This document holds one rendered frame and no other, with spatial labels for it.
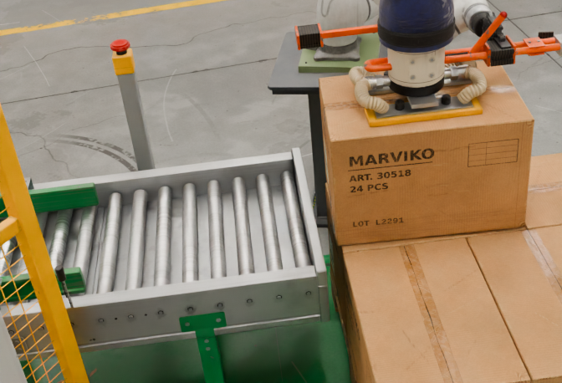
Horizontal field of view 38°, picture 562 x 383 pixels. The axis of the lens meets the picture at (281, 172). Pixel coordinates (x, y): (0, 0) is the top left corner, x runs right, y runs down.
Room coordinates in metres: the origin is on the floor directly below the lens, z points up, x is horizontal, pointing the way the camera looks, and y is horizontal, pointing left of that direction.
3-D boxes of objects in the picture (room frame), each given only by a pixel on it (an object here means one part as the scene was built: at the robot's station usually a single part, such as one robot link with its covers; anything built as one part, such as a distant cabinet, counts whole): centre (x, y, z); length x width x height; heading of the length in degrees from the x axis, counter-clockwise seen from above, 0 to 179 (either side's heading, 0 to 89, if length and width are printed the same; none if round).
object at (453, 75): (2.21, -0.44, 1.02); 0.34 x 0.25 x 0.06; 91
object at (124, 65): (2.66, 0.52, 0.50); 0.07 x 0.07 x 1.00; 2
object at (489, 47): (2.21, -0.69, 1.08); 0.10 x 0.08 x 0.06; 1
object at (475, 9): (2.44, -0.70, 1.09); 0.09 x 0.06 x 0.09; 92
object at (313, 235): (2.18, -0.08, 0.58); 0.70 x 0.03 x 0.06; 2
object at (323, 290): (2.18, -0.08, 0.47); 0.70 x 0.03 x 0.15; 2
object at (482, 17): (2.37, -0.70, 1.09); 0.09 x 0.07 x 0.08; 2
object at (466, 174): (2.21, -0.46, 0.75); 0.60 x 0.40 x 0.40; 89
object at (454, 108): (2.11, -0.44, 0.98); 0.34 x 0.10 x 0.05; 91
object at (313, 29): (2.46, -0.14, 1.08); 0.09 x 0.08 x 0.05; 1
